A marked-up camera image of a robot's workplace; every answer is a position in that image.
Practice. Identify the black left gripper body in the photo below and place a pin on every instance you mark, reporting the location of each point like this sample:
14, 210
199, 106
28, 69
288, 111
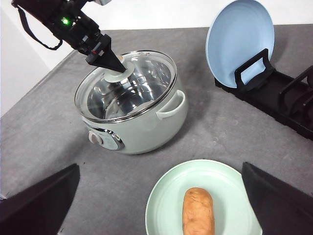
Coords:
66, 20

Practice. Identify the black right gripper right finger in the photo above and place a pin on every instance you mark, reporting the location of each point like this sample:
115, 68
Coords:
280, 208

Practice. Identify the glass pot lid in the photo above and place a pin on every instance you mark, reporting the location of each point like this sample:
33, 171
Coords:
107, 94

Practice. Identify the green plate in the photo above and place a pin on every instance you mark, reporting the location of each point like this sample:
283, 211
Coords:
234, 213

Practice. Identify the black cable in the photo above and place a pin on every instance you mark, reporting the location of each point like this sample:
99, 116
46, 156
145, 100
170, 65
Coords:
26, 24

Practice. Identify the orange brown potato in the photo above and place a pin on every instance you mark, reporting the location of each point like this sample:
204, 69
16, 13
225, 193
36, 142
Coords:
198, 212

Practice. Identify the blue plate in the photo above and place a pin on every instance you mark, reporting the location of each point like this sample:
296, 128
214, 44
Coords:
239, 32

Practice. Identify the green electric steamer pot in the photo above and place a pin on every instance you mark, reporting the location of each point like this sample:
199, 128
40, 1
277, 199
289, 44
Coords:
149, 131

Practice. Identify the black dish rack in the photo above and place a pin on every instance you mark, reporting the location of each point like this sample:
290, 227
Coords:
288, 98

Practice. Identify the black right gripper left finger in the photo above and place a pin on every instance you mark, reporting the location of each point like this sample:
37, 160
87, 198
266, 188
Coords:
40, 209

